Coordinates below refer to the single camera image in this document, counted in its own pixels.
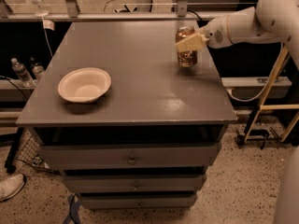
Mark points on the middle drawer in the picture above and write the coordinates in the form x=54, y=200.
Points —
x=133, y=183

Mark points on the wire mesh basket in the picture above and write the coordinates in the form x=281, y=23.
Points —
x=28, y=155

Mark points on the bottom drawer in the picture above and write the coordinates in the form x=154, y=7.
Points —
x=139, y=201

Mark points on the white shoe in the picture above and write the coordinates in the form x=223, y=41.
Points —
x=11, y=186

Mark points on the orange soda can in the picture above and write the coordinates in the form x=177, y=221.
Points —
x=187, y=58

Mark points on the clear water bottle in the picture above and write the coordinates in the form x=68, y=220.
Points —
x=37, y=68
x=22, y=73

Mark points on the metal rail frame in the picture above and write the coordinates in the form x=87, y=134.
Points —
x=100, y=10

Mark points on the clear water bottle front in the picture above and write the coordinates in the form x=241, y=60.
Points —
x=22, y=73

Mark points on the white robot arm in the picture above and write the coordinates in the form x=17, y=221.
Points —
x=269, y=21

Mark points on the white paper bowl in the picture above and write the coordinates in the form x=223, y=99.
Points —
x=84, y=85

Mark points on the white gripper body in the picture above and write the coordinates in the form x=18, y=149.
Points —
x=216, y=34

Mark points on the clear water bottle rear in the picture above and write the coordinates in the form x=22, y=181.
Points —
x=37, y=68

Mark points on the drawer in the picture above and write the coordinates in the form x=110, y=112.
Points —
x=133, y=183
x=139, y=201
x=91, y=157

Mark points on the top drawer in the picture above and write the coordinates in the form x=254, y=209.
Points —
x=91, y=157

